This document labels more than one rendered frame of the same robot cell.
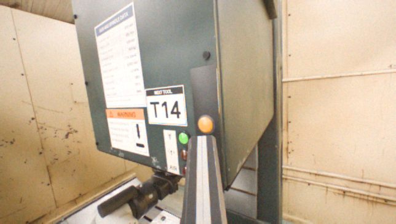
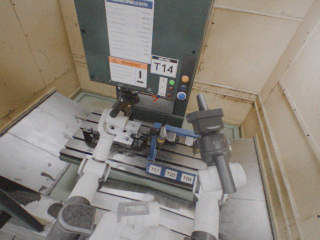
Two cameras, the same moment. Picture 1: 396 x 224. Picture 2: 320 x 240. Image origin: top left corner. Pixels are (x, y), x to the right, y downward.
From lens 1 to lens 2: 50 cm
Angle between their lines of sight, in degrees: 42
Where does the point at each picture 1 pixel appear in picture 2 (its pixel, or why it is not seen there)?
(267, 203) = (180, 105)
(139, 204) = (126, 110)
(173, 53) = (176, 44)
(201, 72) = (189, 58)
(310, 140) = (216, 62)
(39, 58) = not seen: outside the picture
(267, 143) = not seen: hidden behind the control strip
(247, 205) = (167, 106)
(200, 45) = (191, 46)
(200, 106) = (184, 71)
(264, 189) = not seen: hidden behind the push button
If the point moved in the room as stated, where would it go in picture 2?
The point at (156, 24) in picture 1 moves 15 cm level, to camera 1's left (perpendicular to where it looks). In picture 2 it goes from (169, 24) to (121, 24)
